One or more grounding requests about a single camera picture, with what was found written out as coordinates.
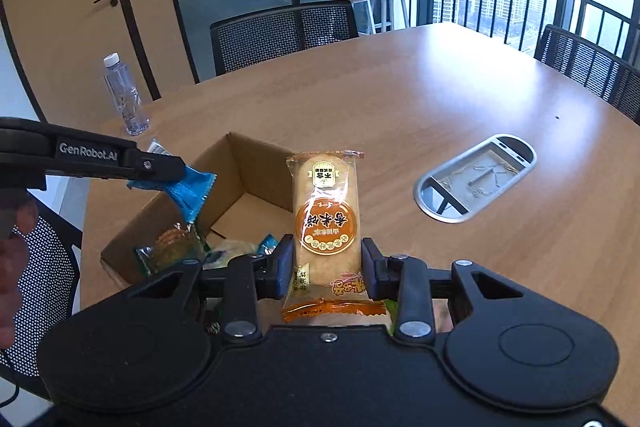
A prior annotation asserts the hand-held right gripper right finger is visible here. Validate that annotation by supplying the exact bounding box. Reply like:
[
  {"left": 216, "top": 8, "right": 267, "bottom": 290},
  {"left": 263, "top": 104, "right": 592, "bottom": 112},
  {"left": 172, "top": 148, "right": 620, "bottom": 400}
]
[{"left": 361, "top": 237, "right": 526, "bottom": 344}]

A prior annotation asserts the grey oval table cable hatch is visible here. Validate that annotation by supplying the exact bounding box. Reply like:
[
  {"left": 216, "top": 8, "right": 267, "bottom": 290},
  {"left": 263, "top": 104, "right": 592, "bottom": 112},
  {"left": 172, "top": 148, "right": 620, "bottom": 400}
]
[{"left": 413, "top": 133, "right": 537, "bottom": 224}]

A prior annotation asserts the black mesh office chair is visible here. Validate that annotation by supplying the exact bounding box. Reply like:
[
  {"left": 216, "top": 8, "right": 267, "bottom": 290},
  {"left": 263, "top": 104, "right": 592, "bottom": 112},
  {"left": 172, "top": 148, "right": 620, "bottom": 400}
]
[
  {"left": 0, "top": 201, "right": 84, "bottom": 403},
  {"left": 533, "top": 24, "right": 640, "bottom": 126},
  {"left": 209, "top": 1, "right": 360, "bottom": 77}
]

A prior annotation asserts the green and white cracker packet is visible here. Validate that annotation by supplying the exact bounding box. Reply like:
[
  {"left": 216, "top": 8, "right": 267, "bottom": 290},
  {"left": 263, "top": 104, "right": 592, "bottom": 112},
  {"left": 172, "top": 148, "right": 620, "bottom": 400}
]
[{"left": 132, "top": 221, "right": 214, "bottom": 279}]

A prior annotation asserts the blue and green snack packet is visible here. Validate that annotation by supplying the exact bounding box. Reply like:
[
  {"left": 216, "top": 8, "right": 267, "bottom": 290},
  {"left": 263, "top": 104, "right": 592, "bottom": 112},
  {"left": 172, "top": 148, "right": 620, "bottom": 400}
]
[{"left": 255, "top": 233, "right": 280, "bottom": 258}]

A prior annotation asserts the orange rice cracker packet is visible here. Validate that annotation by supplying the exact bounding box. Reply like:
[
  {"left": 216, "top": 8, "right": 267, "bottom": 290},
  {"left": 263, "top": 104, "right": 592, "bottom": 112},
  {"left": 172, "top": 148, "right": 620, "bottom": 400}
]
[{"left": 281, "top": 149, "right": 390, "bottom": 324}]

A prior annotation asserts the person's left forearm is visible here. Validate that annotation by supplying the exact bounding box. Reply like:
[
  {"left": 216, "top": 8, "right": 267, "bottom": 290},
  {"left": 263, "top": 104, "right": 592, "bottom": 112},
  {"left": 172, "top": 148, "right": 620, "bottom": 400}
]
[{"left": 0, "top": 234, "right": 27, "bottom": 351}]

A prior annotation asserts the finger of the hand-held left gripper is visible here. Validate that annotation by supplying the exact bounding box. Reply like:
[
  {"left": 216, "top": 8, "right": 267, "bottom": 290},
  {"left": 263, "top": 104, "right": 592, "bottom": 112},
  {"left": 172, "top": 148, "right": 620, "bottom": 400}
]
[{"left": 134, "top": 149, "right": 191, "bottom": 184}]

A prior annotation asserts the person's left hand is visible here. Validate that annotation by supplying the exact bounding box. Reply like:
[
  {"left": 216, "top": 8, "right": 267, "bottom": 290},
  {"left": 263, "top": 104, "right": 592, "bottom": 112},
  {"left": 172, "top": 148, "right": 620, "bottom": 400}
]
[{"left": 0, "top": 193, "right": 39, "bottom": 241}]

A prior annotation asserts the wooden door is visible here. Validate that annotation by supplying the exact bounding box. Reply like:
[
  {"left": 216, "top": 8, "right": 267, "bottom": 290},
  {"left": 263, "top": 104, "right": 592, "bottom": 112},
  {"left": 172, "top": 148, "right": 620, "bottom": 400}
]
[{"left": 0, "top": 0, "right": 162, "bottom": 124}]

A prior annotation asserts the brown cardboard box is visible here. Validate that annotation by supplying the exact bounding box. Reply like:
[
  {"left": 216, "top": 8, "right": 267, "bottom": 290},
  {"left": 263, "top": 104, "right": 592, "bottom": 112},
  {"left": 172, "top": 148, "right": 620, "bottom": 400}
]
[{"left": 100, "top": 131, "right": 312, "bottom": 299}]

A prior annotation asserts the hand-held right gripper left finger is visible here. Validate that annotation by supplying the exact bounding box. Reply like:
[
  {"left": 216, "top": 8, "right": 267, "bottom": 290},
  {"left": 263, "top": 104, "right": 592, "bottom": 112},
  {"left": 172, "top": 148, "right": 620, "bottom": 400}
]
[{"left": 125, "top": 234, "right": 296, "bottom": 344}]

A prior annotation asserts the clear plastic water bottle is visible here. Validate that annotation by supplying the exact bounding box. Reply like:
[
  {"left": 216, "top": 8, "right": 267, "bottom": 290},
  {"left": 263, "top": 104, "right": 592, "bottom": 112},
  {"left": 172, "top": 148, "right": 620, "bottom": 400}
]
[{"left": 103, "top": 52, "right": 151, "bottom": 137}]

